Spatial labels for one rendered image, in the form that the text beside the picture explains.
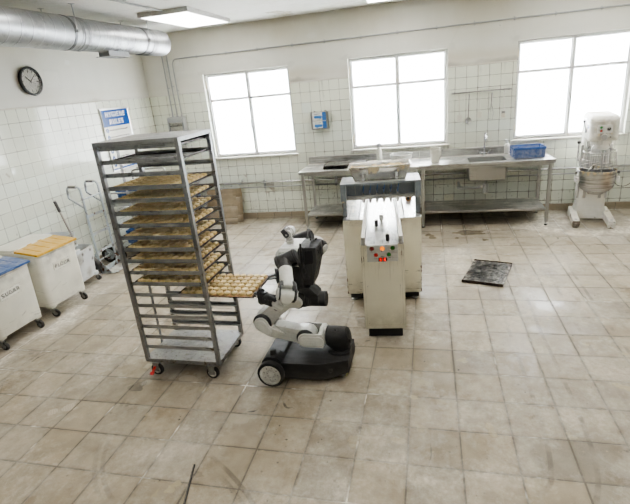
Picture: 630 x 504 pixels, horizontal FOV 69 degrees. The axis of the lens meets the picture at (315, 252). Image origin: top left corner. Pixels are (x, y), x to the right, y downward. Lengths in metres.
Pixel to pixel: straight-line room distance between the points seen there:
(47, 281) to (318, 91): 4.47
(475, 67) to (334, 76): 1.97
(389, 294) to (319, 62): 4.39
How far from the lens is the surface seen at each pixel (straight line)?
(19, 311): 5.24
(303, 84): 7.39
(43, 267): 5.42
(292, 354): 3.55
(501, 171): 6.74
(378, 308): 3.87
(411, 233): 4.35
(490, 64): 7.21
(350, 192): 4.33
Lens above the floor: 2.05
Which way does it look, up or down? 20 degrees down
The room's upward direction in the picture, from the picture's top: 6 degrees counter-clockwise
